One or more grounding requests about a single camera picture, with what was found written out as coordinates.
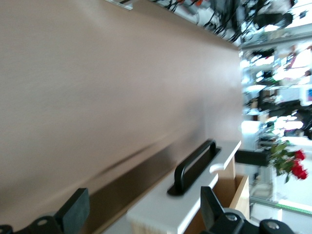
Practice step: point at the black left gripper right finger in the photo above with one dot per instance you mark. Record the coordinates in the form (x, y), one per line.
(209, 207)

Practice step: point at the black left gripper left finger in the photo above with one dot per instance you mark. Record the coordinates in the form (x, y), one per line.
(73, 209)

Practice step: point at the red rose bouquet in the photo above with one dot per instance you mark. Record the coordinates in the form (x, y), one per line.
(298, 170)

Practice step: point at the aluminium frame bar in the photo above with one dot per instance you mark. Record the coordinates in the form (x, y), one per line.
(124, 3)

